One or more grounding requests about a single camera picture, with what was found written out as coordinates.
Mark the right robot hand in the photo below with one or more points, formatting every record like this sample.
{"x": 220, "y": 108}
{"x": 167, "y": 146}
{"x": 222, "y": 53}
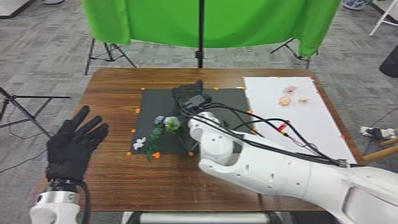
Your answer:
{"x": 188, "y": 89}

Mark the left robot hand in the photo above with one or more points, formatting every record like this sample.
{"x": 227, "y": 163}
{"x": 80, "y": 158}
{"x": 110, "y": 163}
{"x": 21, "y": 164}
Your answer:
{"x": 71, "y": 150}

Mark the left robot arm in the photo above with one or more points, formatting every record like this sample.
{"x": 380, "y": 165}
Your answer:
{"x": 53, "y": 208}

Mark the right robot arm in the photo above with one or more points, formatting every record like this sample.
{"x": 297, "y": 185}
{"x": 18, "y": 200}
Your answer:
{"x": 284, "y": 170}

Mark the dark mat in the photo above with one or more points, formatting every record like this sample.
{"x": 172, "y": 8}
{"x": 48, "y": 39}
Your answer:
{"x": 153, "y": 103}

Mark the blue flower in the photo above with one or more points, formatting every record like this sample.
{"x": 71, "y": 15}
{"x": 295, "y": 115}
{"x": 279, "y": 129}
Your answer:
{"x": 158, "y": 120}

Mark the small white flower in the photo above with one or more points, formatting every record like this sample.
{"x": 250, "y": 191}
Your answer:
{"x": 138, "y": 143}

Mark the green sprig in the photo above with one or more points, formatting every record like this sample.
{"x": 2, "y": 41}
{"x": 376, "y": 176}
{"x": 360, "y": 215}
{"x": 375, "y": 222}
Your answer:
{"x": 151, "y": 146}

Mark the black tripod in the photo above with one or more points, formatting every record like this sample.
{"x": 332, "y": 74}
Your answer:
{"x": 23, "y": 110}

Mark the pink flower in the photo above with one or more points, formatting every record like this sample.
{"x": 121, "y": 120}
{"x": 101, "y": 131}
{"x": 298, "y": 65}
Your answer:
{"x": 284, "y": 101}
{"x": 289, "y": 89}

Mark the black stand pole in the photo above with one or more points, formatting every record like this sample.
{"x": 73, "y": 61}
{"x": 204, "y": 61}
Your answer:
{"x": 199, "y": 33}

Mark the black backdrop stand legs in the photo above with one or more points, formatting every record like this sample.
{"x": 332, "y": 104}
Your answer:
{"x": 108, "y": 53}
{"x": 293, "y": 50}

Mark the small cream flower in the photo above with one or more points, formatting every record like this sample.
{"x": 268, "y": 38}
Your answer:
{"x": 304, "y": 100}

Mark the white sheet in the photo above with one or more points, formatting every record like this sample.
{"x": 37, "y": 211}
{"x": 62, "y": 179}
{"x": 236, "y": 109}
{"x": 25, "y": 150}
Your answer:
{"x": 313, "y": 118}

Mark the pale grey bar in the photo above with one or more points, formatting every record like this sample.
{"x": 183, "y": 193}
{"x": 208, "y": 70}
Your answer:
{"x": 201, "y": 218}

